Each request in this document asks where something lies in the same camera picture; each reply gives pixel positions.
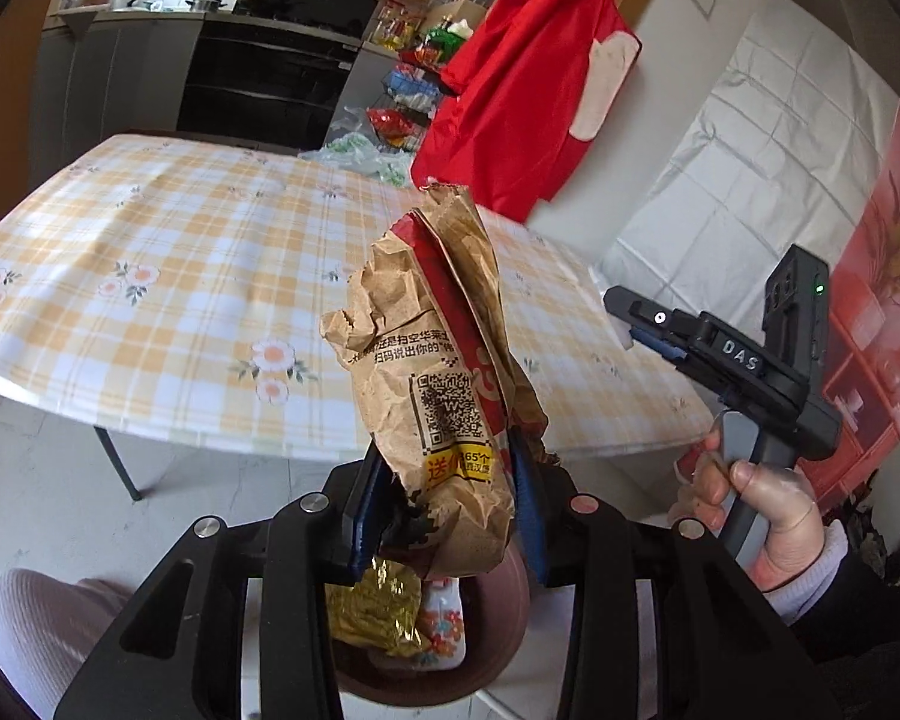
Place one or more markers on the pink white floral packet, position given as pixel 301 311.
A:
pixel 442 626

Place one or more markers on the white plastic wall sheet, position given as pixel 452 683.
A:
pixel 720 165

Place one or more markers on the red printed cloth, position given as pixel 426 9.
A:
pixel 885 277

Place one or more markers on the maroon plastic trash bin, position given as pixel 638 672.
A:
pixel 495 615

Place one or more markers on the yellow oil bottle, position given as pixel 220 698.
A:
pixel 397 26

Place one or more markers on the cardboard box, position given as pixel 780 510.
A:
pixel 454 15

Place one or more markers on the white green plastic bag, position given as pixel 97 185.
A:
pixel 367 157

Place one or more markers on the person's left leg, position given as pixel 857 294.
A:
pixel 37 630

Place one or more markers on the gold foil wrapper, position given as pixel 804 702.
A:
pixel 375 607

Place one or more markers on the brown printed paper bag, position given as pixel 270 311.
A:
pixel 435 360

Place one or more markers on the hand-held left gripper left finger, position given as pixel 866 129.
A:
pixel 364 532

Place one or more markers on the yellow checkered floral tablecloth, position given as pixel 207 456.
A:
pixel 157 240

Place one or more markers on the steel pot with lid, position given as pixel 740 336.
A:
pixel 206 4

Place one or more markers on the person's right hand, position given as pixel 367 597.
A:
pixel 780 495

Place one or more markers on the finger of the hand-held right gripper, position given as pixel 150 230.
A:
pixel 664 349
pixel 645 311

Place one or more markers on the red apron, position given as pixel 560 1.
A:
pixel 510 90

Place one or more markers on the black built-in oven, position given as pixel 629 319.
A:
pixel 262 82

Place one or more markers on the grey lower kitchen cabinets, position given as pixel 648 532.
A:
pixel 112 90

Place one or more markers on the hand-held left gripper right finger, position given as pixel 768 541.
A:
pixel 529 525

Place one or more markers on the black table leg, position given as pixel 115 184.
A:
pixel 116 465

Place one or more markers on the person's right forearm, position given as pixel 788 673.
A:
pixel 855 600

